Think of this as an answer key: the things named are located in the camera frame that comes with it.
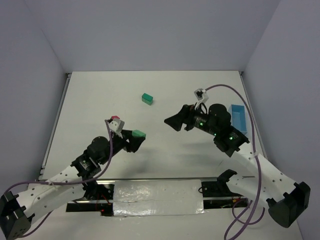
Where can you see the red wedge block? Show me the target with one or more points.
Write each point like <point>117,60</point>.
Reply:
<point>115,117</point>

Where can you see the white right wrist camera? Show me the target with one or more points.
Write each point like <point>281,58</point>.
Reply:
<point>201,96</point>

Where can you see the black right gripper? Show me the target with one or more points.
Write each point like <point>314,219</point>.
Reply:
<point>187,117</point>

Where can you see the blue plastic bin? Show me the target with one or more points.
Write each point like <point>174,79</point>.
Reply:
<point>238,117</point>

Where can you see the aluminium table edge rail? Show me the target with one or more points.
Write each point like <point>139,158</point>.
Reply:
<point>49,145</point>
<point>258,138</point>

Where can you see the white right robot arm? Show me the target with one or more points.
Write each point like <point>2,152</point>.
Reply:
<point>284,198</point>

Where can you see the white front cover board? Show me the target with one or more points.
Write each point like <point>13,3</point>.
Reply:
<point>211,225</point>

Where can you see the green letter cube F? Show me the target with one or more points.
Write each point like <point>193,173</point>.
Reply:
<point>149,103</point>

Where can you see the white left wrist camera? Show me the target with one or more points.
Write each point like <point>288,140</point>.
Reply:
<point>116,126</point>

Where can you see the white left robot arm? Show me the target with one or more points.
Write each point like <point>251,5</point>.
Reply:
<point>19,211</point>

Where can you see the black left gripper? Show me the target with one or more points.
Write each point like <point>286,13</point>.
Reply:
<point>127,141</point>

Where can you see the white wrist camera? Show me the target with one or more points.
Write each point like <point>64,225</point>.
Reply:
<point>201,96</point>
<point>116,126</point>

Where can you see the aluminium table edge rail right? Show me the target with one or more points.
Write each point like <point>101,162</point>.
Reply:
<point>258,138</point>

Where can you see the green arch block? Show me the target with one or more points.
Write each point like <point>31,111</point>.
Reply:
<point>138,133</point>
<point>147,97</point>

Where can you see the aluminium table edge rail left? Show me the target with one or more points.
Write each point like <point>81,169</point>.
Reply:
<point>49,145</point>

